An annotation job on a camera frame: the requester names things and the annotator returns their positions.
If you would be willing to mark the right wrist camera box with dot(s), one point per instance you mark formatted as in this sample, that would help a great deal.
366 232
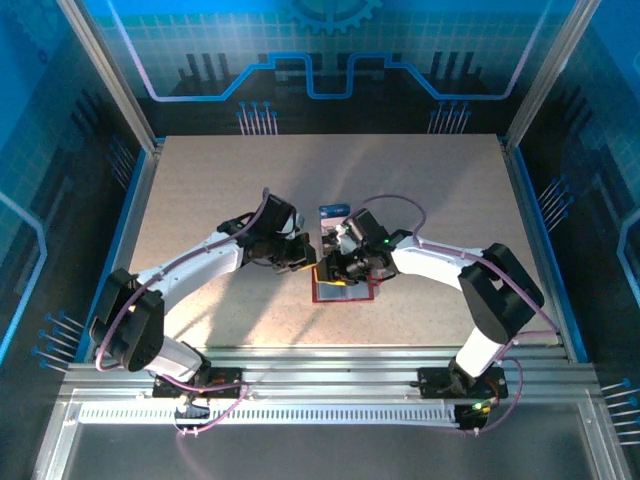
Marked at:
345 245

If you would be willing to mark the long aluminium frame rail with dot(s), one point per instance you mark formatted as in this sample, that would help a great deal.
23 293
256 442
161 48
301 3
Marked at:
325 375

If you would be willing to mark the red leather card holder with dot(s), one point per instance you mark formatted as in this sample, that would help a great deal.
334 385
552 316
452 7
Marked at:
345 294

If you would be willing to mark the black electronics board with LED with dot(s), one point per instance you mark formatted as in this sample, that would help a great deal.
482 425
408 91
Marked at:
472 417

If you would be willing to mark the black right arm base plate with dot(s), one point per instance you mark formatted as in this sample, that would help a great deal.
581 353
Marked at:
435 385

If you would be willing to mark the grey metal panel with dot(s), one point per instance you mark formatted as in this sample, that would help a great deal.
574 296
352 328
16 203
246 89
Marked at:
325 455

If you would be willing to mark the clear acrylic card stand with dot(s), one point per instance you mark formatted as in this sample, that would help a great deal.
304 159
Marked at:
321 225

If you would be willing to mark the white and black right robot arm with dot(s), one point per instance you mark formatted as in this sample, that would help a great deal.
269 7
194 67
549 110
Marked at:
500 295

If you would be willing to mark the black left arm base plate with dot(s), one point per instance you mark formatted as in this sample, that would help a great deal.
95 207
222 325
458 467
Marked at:
165 387

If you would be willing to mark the aluminium side rail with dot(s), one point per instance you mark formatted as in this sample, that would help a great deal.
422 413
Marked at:
522 200
140 200

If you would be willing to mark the aluminium frame post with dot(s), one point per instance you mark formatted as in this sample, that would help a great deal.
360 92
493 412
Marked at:
547 75
114 75

